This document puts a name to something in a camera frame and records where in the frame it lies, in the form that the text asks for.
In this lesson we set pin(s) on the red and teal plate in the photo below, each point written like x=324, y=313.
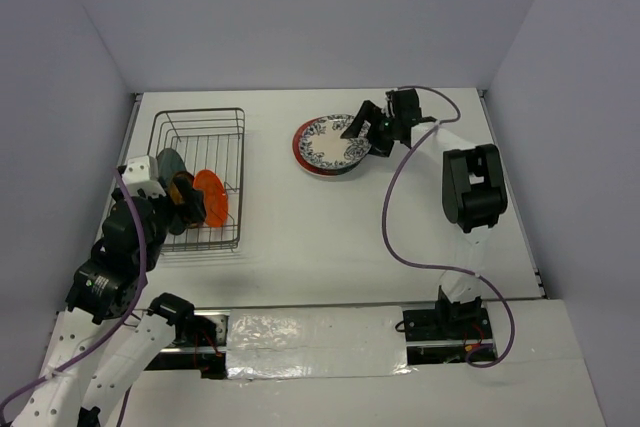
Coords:
x=325, y=167

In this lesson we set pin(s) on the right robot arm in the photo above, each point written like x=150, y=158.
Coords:
x=473, y=195

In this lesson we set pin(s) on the wire dish rack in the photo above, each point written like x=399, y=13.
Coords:
x=206, y=146

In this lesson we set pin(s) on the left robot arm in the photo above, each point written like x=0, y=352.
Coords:
x=78, y=387

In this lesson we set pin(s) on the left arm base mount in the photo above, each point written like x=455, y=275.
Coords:
x=201, y=349

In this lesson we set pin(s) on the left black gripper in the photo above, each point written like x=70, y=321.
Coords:
x=192, y=209

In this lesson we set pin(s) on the silver foil tape sheet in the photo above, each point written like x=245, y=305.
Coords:
x=327, y=342

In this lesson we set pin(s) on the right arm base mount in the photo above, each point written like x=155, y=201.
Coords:
x=447, y=334

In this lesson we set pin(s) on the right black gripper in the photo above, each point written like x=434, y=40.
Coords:
x=369, y=112

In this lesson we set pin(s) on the blue floral white plate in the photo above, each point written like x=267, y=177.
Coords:
x=330, y=142

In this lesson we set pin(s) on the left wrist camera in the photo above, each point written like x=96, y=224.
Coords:
x=141, y=178

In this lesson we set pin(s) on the orange plastic plate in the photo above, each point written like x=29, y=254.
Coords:
x=215, y=198

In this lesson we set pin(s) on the dark green plate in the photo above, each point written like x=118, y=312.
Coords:
x=169, y=163

